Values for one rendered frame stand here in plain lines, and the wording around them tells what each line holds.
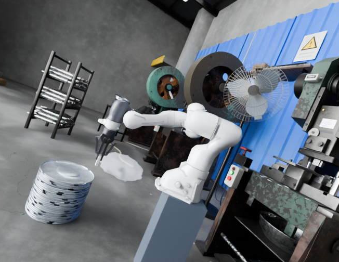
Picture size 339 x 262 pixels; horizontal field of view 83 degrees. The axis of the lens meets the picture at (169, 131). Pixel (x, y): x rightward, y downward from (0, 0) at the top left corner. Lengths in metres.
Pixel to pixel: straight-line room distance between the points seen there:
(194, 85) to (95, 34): 5.62
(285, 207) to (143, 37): 7.14
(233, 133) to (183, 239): 0.50
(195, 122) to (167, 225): 0.45
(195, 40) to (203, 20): 0.65
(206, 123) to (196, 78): 1.48
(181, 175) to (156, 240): 0.29
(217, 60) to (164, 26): 5.74
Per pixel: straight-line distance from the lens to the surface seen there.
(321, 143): 1.33
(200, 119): 0.83
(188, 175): 0.85
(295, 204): 1.19
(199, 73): 2.30
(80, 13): 7.63
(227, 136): 0.85
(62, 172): 1.23
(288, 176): 1.30
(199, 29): 6.67
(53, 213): 1.23
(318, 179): 1.37
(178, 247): 0.95
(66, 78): 2.64
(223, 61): 2.47
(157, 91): 3.97
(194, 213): 0.88
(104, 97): 7.29
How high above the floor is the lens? 0.75
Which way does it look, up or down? 3 degrees down
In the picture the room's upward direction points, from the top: 23 degrees clockwise
